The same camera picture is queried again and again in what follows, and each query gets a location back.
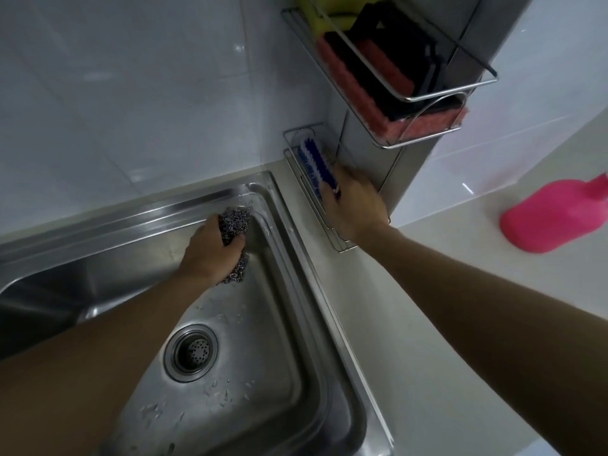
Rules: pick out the person's right hand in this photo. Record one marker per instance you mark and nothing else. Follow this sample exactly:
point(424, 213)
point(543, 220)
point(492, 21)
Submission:
point(354, 204)

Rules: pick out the person's left hand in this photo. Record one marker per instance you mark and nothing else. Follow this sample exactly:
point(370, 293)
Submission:
point(209, 255)

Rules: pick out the person's left thumb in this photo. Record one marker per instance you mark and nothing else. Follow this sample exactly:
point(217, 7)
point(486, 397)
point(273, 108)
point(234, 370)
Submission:
point(233, 243)

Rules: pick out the steel wool scourer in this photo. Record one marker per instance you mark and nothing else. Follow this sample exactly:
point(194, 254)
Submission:
point(233, 228)

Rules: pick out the blue bristle scrub brush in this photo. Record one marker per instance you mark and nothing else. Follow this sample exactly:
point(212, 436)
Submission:
point(317, 167)

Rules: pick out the person's right forearm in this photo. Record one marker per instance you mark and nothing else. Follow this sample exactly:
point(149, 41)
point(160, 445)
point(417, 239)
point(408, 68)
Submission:
point(498, 322)

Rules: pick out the person's left forearm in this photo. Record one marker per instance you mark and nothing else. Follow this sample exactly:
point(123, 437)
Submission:
point(90, 358)

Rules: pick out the stainless steel sink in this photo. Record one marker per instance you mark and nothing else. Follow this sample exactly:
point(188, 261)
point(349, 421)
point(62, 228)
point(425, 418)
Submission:
point(190, 337)

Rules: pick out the sink drain strainer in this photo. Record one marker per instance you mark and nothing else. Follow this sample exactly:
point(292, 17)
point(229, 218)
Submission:
point(191, 352)

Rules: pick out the pink scouring sponge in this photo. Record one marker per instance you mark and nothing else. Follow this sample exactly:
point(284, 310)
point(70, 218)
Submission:
point(351, 94)

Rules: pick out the red scouring pad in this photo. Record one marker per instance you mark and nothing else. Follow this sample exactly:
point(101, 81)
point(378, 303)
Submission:
point(387, 66)

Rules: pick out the yellow sponge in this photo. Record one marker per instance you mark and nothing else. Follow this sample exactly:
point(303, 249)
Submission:
point(327, 11)

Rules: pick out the black scouring pad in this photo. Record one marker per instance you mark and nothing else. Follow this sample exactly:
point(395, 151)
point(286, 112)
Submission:
point(403, 37)

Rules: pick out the pink plastic bottle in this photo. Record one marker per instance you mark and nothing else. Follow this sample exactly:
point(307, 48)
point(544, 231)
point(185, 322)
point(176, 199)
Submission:
point(553, 217)

